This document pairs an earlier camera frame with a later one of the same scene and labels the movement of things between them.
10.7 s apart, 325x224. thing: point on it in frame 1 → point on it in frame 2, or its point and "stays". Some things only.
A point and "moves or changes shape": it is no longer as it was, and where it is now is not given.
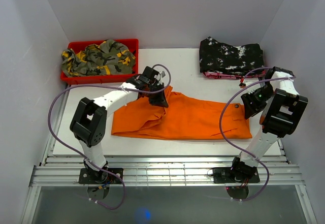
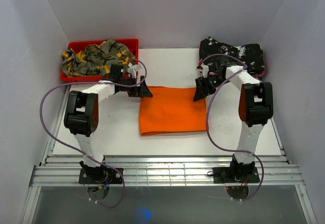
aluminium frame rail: (165, 171) stays
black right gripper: (250, 110) → (201, 92)
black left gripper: (161, 100) → (140, 91)
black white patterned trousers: (219, 58) stays
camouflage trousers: (108, 57) stays
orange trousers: (186, 117) moves or changes shape
